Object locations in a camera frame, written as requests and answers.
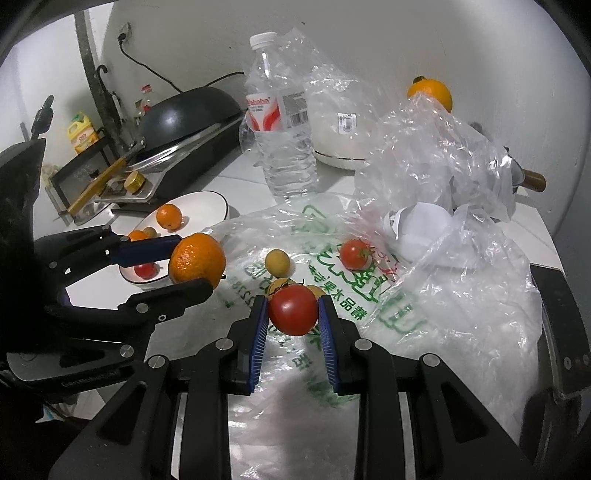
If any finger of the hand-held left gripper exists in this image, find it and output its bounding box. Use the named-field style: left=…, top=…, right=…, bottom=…
left=34, top=224, right=183, bottom=305
left=51, top=277, right=214, bottom=360

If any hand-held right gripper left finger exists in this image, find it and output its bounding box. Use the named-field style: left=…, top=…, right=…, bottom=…
left=48, top=295, right=269, bottom=480

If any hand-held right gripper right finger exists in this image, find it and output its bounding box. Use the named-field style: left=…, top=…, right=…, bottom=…
left=318, top=295, right=536, bottom=480

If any white plate with dark rim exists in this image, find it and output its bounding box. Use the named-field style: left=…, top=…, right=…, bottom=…
left=111, top=191, right=230, bottom=289

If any green printed plastic bag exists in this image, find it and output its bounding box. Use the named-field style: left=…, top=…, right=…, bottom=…
left=203, top=191, right=546, bottom=480

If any silver stove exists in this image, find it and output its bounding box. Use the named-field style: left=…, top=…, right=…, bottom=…
left=95, top=115, right=247, bottom=204

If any black metal rack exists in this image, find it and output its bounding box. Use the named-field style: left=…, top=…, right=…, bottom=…
left=48, top=127, right=123, bottom=227

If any yellow detergent bottle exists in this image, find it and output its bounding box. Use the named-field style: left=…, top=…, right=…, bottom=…
left=68, top=111, right=101, bottom=155

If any black umbrella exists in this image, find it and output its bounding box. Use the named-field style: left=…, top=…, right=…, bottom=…
left=93, top=64, right=126, bottom=160

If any white crumpled paper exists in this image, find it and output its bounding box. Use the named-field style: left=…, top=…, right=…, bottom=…
left=385, top=202, right=455, bottom=261

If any clear water bottle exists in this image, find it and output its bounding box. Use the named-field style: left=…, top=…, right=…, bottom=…
left=244, top=32, right=319, bottom=199

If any crumpled clear plastic bag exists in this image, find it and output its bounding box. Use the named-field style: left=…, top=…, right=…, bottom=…
left=355, top=92, right=525, bottom=223

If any large orange with leaf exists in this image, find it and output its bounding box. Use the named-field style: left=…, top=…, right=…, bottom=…
left=407, top=76, right=452, bottom=114

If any white-handled kitchen utensil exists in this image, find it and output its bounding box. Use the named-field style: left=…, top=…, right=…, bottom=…
left=111, top=92, right=127, bottom=139

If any black wok with wooden handle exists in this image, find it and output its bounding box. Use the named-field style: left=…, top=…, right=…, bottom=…
left=67, top=86, right=243, bottom=217

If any black stove power cable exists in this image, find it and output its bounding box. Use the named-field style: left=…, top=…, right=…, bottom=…
left=119, top=34, right=246, bottom=94

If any wooden-handled metal utensil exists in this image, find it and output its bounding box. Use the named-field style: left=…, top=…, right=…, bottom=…
left=501, top=145, right=547, bottom=193

